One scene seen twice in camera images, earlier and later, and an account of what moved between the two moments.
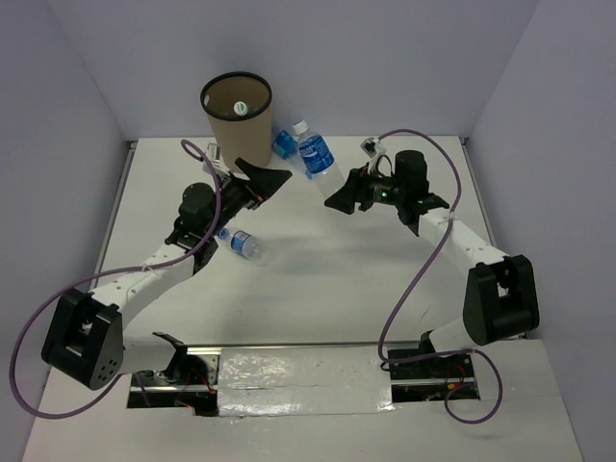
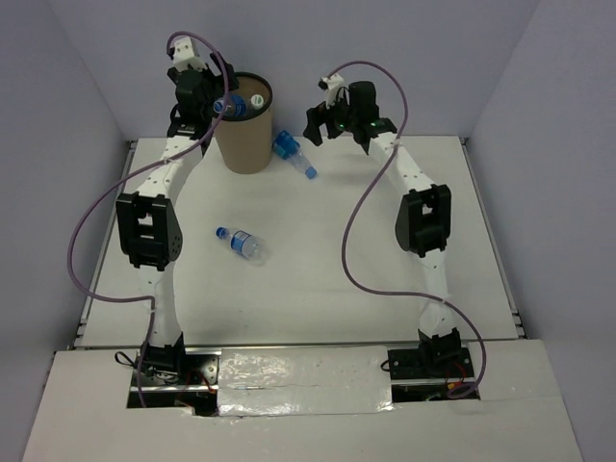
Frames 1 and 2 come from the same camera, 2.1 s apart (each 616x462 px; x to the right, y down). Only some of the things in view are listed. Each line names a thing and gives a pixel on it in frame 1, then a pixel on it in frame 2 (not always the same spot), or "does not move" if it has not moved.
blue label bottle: x=287 y=146 does not move
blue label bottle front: x=246 y=245 does not move
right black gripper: x=357 y=185 → x=319 y=115
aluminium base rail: x=301 y=344 does not move
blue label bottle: x=319 y=161 → x=236 y=105
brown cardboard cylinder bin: x=238 y=108 does not move
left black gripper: x=264 y=183 → x=218 y=81
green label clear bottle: x=241 y=108 → x=256 y=101
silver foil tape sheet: x=303 y=381 does not move
